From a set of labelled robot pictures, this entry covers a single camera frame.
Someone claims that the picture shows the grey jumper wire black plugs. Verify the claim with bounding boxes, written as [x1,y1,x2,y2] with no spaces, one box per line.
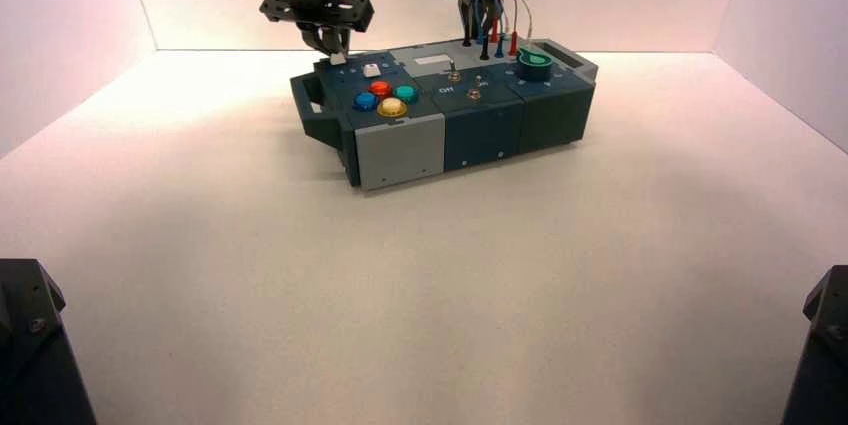
[461,0,492,62]

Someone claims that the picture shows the blue jumper wire blue plugs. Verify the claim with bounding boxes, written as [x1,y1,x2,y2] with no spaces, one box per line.
[474,0,506,59]

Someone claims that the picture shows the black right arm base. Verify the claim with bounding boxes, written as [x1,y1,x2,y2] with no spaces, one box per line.
[781,264,848,425]

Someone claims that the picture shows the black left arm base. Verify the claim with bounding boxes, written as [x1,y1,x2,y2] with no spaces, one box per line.
[0,258,98,425]

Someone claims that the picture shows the green rotary dial knob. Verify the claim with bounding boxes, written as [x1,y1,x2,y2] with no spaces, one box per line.
[516,46,555,83]

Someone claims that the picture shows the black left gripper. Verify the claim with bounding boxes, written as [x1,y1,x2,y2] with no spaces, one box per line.
[258,0,375,59]

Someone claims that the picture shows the dark teal grey control box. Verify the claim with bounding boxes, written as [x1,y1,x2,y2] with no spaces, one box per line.
[290,37,600,192]

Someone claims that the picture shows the yellow round push button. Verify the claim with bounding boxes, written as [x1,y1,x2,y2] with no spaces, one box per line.
[376,97,409,119]

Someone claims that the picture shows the red jumper wire red plugs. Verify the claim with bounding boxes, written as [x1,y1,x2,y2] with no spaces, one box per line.
[488,0,520,58]

